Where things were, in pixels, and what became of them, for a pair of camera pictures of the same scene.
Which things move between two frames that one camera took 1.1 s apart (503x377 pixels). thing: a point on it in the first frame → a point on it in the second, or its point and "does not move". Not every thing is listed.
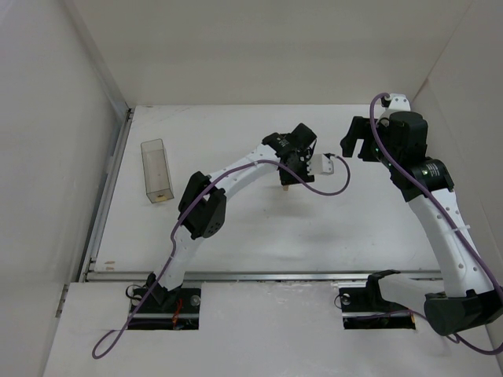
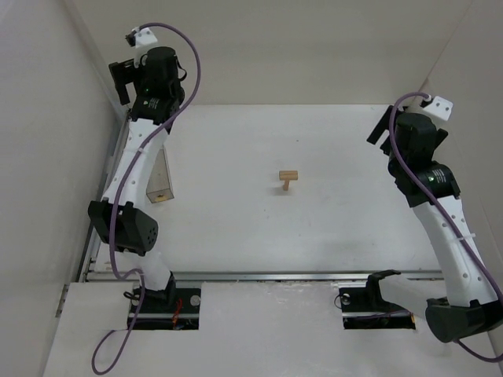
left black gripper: x=293 y=167 → x=119 y=78
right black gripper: x=364 y=138 → x=382 y=133
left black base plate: x=181 y=312 does not move
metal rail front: x=266 y=276 does not move
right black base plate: x=363 y=309 does not move
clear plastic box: x=157 y=177 does not move
